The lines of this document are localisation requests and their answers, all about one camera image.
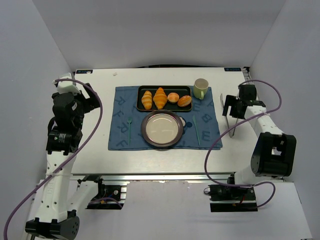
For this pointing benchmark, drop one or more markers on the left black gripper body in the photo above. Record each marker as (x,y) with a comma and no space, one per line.
(88,100)

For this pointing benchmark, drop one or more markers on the left black base electronics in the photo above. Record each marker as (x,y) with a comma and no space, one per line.
(105,189)

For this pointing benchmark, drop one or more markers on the oval orange bread roll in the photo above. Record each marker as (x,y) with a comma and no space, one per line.
(184,101)

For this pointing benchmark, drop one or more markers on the light green mug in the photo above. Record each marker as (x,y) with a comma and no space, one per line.
(200,88)

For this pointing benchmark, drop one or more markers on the blue lettered placemat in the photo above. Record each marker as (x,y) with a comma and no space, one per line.
(125,105)

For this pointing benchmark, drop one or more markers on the green plastic knife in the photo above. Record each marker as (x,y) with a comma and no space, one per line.
(196,130)

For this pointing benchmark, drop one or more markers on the black rectangular tray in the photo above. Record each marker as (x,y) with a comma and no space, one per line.
(181,90)

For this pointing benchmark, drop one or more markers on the round pale bread roll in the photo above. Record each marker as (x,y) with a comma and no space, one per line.
(173,97)

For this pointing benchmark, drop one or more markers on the right black base electronics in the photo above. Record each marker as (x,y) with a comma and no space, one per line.
(226,199)

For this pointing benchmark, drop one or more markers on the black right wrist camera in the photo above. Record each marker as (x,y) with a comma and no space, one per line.
(247,92)

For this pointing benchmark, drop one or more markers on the metal serving tongs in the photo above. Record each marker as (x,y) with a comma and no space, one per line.
(231,133)

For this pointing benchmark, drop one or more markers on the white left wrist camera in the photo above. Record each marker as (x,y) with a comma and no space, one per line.
(68,86)

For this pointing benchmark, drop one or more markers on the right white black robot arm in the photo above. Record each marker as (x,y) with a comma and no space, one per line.
(274,152)

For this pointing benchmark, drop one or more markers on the small striped croissant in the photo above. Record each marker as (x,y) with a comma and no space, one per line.
(147,100)

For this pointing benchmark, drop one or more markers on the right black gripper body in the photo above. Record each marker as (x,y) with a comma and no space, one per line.
(231,106)

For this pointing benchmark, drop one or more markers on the aluminium table frame rail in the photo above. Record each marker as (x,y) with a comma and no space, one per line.
(160,177)

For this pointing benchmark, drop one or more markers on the black base electronics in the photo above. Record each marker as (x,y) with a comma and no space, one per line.
(226,199)
(105,189)

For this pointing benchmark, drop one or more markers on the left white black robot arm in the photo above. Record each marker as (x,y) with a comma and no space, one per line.
(56,218)

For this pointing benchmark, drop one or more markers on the dark rimmed white plate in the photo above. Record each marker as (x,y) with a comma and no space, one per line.
(162,128)

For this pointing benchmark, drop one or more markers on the large striped croissant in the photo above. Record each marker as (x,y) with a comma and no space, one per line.
(160,98)

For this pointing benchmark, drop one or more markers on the green plastic fork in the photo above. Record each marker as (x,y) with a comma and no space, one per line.
(129,121)

